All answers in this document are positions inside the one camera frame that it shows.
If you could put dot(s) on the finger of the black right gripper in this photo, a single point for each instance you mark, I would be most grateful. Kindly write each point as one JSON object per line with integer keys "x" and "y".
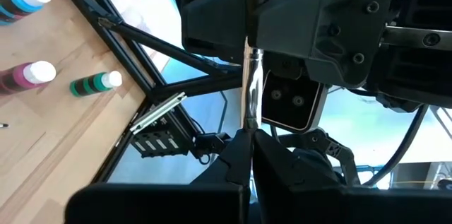
{"x": 217, "y": 15}
{"x": 318, "y": 26}

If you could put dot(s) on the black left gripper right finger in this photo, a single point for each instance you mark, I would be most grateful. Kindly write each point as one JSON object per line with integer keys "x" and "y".
{"x": 282, "y": 181}

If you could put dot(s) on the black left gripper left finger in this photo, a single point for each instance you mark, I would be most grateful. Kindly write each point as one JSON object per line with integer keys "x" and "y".
{"x": 233, "y": 167}

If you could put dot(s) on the black paintbrush silver ferrule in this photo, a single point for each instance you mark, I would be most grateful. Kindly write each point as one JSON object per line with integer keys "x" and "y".
{"x": 252, "y": 89}

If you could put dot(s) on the small green paint bottle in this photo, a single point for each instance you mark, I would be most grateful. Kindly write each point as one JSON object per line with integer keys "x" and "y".
{"x": 88, "y": 85}

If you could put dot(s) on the small blue paint bottle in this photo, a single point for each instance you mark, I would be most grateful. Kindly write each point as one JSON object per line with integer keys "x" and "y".
{"x": 14, "y": 5}

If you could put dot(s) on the small magenta paint bottle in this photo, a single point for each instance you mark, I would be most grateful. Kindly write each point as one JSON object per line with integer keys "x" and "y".
{"x": 21, "y": 77}

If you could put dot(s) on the black box white stripes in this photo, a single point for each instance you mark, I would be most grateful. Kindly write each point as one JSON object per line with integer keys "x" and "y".
{"x": 159, "y": 134}

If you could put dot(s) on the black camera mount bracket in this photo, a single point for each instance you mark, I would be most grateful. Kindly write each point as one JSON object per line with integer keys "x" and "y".
{"x": 328, "y": 146}

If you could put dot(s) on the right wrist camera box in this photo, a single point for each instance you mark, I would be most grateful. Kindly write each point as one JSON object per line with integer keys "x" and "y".
{"x": 293, "y": 107}

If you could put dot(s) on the silver metal bracket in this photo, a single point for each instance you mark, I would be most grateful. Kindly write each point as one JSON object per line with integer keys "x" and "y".
{"x": 159, "y": 111}

